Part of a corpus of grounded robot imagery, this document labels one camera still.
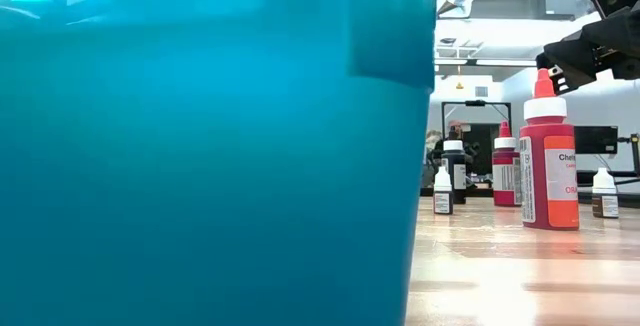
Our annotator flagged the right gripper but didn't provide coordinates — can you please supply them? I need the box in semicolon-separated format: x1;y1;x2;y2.
535;4;640;96

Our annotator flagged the orange-capped large colouring bottle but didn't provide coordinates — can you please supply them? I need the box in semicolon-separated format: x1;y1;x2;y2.
518;68;581;231

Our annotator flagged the red-capped large colouring bottle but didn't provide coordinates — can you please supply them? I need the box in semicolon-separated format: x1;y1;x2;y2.
492;121;523;208

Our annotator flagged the small brown dropper bottle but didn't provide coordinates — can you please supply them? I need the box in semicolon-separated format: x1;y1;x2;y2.
591;167;620;220

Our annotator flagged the black-capped large colouring bottle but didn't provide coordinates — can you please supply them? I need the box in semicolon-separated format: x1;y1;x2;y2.
440;125;469;205

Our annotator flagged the small dark dropper bottle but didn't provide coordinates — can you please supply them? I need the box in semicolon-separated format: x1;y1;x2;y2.
432;165;455;216

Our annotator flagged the blue plastic bin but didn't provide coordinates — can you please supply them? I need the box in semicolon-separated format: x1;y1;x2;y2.
0;0;440;326

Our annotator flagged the long ceiling light strip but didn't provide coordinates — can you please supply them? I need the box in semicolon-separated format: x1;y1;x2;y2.
433;57;539;68

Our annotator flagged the person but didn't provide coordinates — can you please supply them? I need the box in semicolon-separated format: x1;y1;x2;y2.
424;119;482;187

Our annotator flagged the black background desk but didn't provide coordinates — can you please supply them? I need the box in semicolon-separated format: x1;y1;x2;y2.
574;168;640;188

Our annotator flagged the grey rectangular air duct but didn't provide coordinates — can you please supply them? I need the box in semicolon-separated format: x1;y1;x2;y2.
469;0;601;21

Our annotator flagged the wall-mounted black monitor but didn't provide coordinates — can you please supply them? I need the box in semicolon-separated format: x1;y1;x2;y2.
573;125;620;156

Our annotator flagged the black metal frame stand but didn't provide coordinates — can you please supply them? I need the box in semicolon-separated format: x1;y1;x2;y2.
439;99;513;197

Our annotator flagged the black table frame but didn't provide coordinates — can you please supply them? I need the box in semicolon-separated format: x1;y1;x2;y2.
419;184;640;206

